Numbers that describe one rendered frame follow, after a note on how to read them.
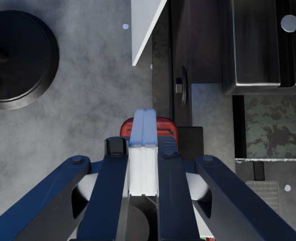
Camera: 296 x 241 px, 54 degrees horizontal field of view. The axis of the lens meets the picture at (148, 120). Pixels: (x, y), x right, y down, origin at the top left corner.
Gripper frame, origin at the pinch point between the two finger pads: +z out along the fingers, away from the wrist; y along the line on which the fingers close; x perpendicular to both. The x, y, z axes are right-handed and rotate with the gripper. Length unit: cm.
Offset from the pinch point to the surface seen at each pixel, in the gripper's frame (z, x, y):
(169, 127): 10.8, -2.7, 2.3
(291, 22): 21.3, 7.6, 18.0
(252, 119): 22.1, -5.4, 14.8
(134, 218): 69, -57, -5
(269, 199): 58, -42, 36
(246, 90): 20.5, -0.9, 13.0
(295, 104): 22.9, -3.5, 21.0
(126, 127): 10.8, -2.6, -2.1
